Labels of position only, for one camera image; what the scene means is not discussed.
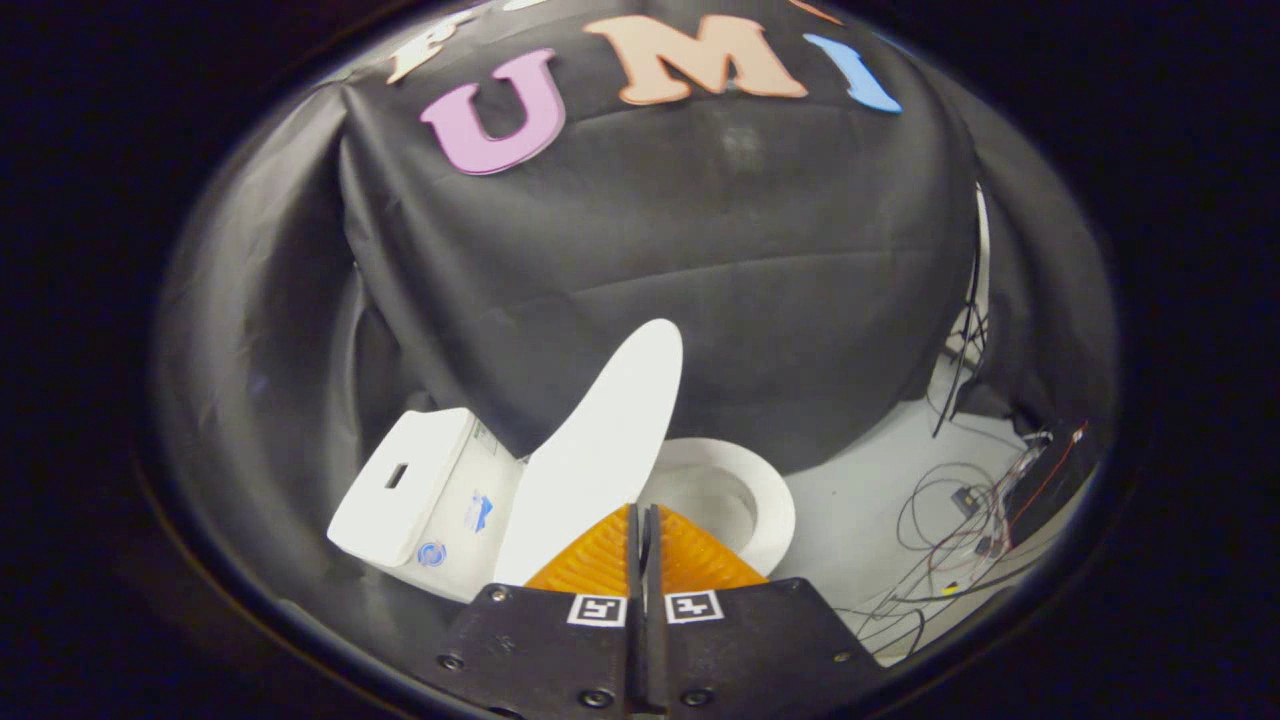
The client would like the dark floor equipment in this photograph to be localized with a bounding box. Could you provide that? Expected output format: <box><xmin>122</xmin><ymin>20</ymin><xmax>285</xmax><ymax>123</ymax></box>
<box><xmin>1005</xmin><ymin>425</ymin><xmax>1101</xmax><ymax>546</ymax></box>

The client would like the white toilet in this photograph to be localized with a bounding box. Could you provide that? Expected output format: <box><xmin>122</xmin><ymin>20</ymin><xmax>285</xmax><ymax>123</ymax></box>
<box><xmin>327</xmin><ymin>407</ymin><xmax>798</xmax><ymax>604</ymax></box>

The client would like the black backdrop cloth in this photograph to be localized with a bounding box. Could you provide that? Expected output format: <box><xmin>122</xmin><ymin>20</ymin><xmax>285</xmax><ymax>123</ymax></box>
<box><xmin>155</xmin><ymin>0</ymin><xmax>1116</xmax><ymax>641</ymax></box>

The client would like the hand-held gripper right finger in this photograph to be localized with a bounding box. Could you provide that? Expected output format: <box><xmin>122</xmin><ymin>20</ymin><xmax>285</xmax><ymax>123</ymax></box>
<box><xmin>645</xmin><ymin>503</ymin><xmax>886</xmax><ymax>716</ymax></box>

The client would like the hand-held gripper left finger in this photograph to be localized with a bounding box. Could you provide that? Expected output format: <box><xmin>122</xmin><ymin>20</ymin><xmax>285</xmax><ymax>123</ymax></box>
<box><xmin>437</xmin><ymin>503</ymin><xmax>641</xmax><ymax>716</ymax></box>

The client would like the tangle of floor cables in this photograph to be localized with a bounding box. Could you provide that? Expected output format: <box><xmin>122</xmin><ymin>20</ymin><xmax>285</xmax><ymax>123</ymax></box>
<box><xmin>835</xmin><ymin>420</ymin><xmax>1091</xmax><ymax>666</ymax></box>

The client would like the white toilet lid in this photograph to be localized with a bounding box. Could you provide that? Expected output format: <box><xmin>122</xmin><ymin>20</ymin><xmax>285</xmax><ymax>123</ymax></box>
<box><xmin>493</xmin><ymin>318</ymin><xmax>685</xmax><ymax>586</ymax></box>

